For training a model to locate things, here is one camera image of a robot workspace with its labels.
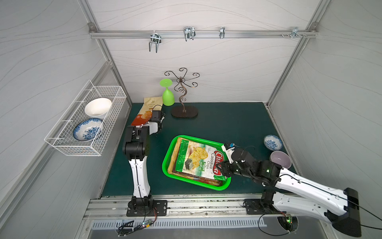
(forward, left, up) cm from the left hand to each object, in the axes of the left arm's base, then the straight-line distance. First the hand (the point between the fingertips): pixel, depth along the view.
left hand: (150, 124), depth 106 cm
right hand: (-34, -45, +13) cm, 58 cm away
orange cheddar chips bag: (+9, +6, 0) cm, 10 cm away
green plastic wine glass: (+5, -15, +21) cm, 27 cm away
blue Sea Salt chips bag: (-34, -21, +7) cm, 41 cm away
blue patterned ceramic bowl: (-28, +15, +32) cm, 44 cm away
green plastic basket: (-30, -18, +7) cm, 35 cm away
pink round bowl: (-24, -85, +1) cm, 88 cm away
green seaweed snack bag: (-30, -36, +8) cm, 47 cm away
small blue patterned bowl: (-13, -85, -1) cm, 86 cm away
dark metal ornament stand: (+14, -24, -1) cm, 27 cm away
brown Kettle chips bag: (-39, -37, +4) cm, 54 cm away
